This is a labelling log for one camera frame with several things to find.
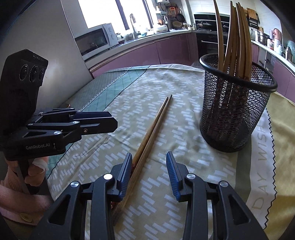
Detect bamboo chopstick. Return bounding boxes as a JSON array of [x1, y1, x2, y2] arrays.
[[213, 0, 224, 71], [236, 3, 246, 78], [230, 6, 238, 76], [223, 1, 234, 73], [131, 97, 169, 172], [238, 3, 252, 81]]

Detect pink sleeve left forearm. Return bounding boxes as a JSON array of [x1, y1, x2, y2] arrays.
[[1, 169, 53, 225]]

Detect kitchen window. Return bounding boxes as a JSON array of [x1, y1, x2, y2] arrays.
[[78, 1, 153, 33]]

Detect kitchen faucet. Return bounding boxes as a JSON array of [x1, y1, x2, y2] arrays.
[[129, 13, 140, 40]]

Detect left hand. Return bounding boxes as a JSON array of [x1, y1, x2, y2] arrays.
[[1, 157, 49, 191]]

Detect yellow cloth mat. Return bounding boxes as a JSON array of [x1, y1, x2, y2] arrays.
[[246, 93, 294, 239]]

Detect patterned green beige tablecloth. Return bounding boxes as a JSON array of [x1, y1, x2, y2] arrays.
[[47, 64, 251, 239]]

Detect dark wooden chopstick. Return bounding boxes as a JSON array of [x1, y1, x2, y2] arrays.
[[112, 95, 173, 225]]

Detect white microwave oven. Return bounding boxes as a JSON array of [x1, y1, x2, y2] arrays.
[[74, 23, 119, 61]]

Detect black mesh utensil cup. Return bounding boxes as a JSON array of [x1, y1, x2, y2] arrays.
[[199, 54, 277, 152]]

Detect black built-in oven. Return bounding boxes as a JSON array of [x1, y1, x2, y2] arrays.
[[196, 30, 218, 58]]

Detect black range hood stove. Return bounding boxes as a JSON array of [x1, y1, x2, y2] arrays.
[[194, 13, 230, 33]]

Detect steel stock pot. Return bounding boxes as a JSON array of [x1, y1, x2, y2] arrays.
[[256, 30, 270, 46]]

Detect wall spice rack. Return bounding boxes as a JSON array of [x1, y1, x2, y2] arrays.
[[247, 8, 259, 29]]

